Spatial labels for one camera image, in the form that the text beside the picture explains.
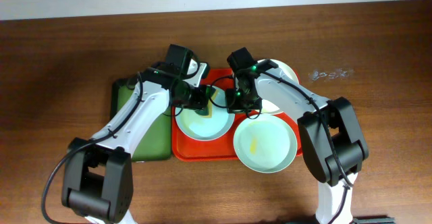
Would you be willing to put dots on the cream white plate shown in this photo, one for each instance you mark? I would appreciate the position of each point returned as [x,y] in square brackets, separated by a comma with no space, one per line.
[287,72]

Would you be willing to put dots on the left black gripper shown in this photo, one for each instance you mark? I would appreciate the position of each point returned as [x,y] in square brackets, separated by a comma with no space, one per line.
[201,98]

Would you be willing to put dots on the dark green tray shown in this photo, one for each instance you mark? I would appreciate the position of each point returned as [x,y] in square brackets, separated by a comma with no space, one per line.
[156,143]

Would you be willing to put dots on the mint green plate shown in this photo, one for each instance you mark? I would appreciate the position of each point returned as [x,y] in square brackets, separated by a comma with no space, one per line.
[265,145]

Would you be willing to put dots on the yellow green sponge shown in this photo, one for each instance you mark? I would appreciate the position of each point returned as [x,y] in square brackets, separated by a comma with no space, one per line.
[208,110]

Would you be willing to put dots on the red plastic tray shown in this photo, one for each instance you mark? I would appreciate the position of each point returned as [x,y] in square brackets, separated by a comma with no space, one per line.
[188,149]

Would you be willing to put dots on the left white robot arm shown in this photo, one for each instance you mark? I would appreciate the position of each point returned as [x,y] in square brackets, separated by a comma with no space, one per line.
[98,182]

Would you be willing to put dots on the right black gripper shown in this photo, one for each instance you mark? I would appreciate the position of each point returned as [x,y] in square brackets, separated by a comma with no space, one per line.
[237,107]

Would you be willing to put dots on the light blue plate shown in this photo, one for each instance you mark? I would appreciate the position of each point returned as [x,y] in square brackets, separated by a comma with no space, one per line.
[206,129]

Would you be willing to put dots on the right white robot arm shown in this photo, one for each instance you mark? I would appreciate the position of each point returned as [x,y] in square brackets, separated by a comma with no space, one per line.
[334,147]

